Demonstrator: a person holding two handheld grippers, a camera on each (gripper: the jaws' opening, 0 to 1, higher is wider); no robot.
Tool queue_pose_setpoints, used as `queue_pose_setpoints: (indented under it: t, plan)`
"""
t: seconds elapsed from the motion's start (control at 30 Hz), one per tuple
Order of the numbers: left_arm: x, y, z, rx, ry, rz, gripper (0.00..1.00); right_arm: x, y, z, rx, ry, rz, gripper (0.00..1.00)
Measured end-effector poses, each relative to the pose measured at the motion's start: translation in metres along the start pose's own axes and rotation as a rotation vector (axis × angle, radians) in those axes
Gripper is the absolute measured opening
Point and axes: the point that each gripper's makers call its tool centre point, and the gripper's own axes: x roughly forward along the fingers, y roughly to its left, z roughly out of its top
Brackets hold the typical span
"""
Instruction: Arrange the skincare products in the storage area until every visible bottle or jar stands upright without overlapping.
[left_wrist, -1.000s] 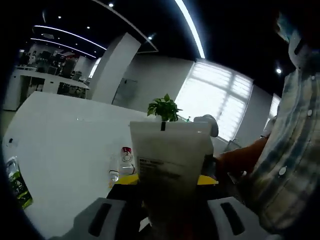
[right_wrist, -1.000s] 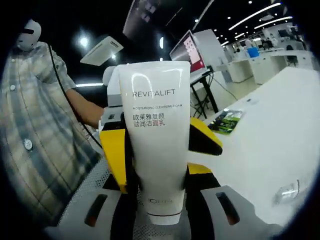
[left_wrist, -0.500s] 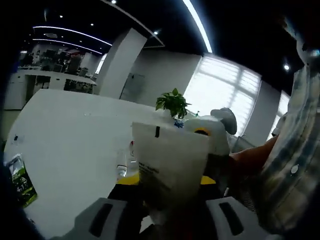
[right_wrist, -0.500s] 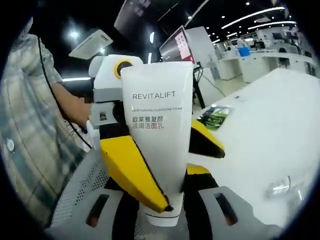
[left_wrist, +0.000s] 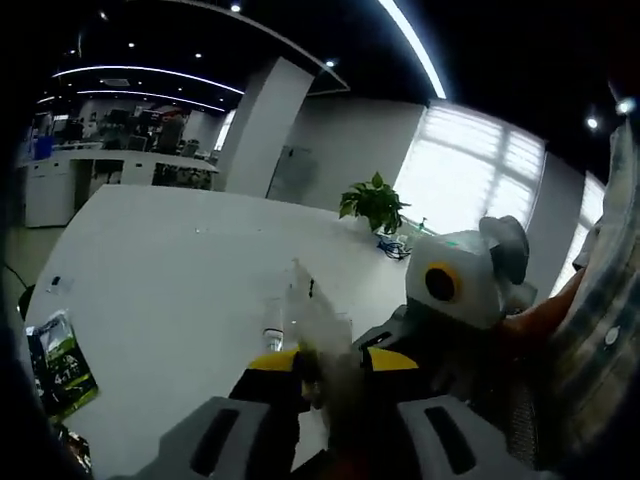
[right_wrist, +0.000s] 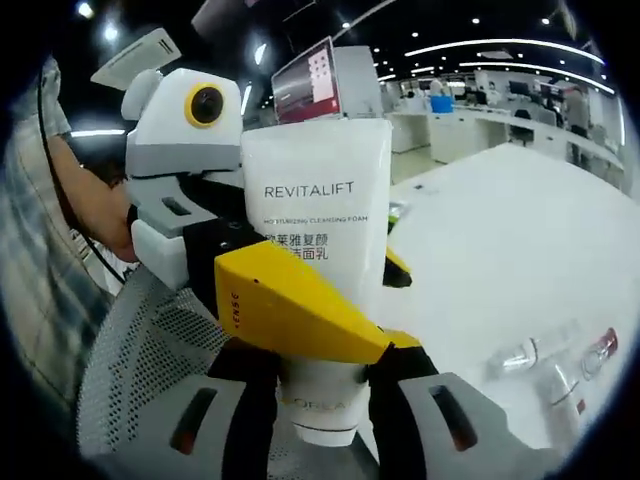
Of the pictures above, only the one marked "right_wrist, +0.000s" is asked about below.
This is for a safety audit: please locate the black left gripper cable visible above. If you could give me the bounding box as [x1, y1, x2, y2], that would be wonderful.
[37, 59, 126, 281]

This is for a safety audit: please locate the red white display screen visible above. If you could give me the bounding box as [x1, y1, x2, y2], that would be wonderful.
[271, 37, 347, 126]

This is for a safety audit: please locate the white office desk row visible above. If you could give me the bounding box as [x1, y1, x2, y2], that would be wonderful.
[389, 107, 626, 169]

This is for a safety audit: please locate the green black foil packet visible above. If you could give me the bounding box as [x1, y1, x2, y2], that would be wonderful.
[387, 199, 407, 236]

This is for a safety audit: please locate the white skincare tube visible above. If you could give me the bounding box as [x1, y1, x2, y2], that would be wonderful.
[241, 118, 394, 447]

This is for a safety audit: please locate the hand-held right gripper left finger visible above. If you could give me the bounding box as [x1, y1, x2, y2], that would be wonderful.
[78, 338, 280, 480]

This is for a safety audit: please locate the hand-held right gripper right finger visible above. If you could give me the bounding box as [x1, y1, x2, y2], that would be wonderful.
[367, 327, 557, 480]

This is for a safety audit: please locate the person in plaid shirt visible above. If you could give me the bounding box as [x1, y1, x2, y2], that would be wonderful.
[0, 54, 117, 401]

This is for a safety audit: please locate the grey mesh office chair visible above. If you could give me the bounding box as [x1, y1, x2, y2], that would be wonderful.
[77, 264, 236, 480]

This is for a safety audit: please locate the clear white skincare bottle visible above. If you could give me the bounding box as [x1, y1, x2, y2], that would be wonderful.
[537, 359, 594, 419]
[487, 319, 581, 376]

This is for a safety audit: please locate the white ceiling air conditioner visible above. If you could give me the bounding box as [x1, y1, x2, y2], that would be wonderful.
[90, 27, 182, 86]

